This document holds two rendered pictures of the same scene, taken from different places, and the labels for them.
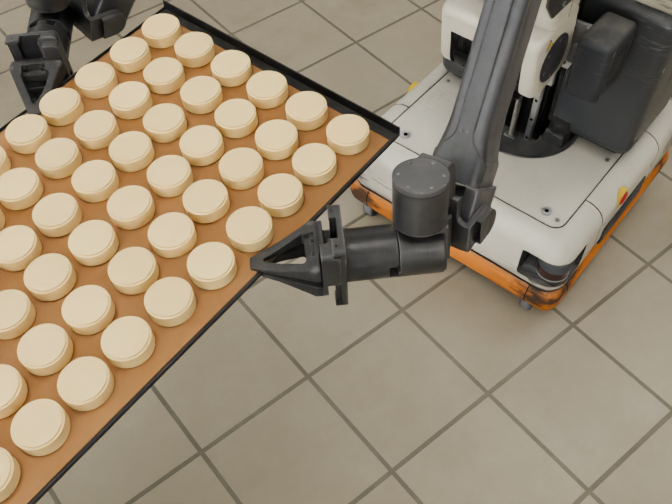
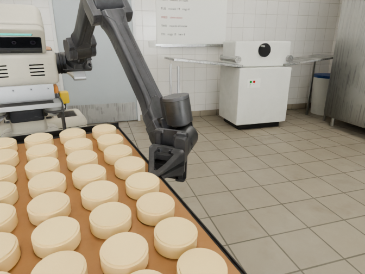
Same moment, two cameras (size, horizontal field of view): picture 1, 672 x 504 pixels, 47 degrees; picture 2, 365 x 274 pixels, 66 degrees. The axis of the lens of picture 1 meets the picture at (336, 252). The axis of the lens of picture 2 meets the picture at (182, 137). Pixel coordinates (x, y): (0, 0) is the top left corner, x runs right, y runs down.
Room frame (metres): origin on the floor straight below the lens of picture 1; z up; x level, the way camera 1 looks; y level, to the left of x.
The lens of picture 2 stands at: (0.29, 0.45, 1.19)
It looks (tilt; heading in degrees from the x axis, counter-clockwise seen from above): 19 degrees down; 292
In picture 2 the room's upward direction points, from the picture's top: straight up
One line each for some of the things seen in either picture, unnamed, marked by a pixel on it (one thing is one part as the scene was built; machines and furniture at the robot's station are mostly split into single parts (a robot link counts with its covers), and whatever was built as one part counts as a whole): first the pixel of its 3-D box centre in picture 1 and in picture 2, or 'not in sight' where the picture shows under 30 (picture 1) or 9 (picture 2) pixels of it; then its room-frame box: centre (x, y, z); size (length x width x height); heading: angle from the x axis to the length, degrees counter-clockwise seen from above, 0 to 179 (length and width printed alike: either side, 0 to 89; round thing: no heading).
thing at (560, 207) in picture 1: (515, 152); not in sight; (1.48, -0.48, 0.16); 0.67 x 0.64 x 0.25; 141
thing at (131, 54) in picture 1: (130, 54); not in sight; (0.82, 0.27, 1.00); 0.05 x 0.05 x 0.02
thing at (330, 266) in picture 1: (293, 255); (162, 160); (0.50, 0.04, 0.99); 0.09 x 0.07 x 0.07; 96
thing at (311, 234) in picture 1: (295, 266); (162, 170); (0.50, 0.04, 0.97); 0.09 x 0.07 x 0.07; 96
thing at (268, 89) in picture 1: (267, 89); (39, 142); (0.74, 0.08, 1.01); 0.05 x 0.05 x 0.02
